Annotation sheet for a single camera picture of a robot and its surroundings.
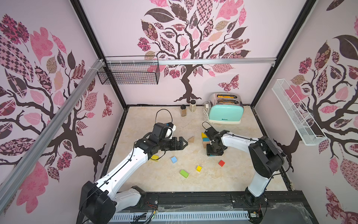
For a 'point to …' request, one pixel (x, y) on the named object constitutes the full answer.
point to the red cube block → (221, 163)
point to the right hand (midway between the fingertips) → (211, 155)
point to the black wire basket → (129, 74)
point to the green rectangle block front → (184, 173)
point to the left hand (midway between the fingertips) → (180, 147)
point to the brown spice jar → (183, 110)
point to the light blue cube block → (174, 159)
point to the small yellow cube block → (199, 168)
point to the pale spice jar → (193, 105)
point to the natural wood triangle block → (191, 139)
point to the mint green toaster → (225, 108)
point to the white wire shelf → (308, 132)
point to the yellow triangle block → (203, 136)
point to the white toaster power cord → (206, 109)
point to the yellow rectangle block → (155, 157)
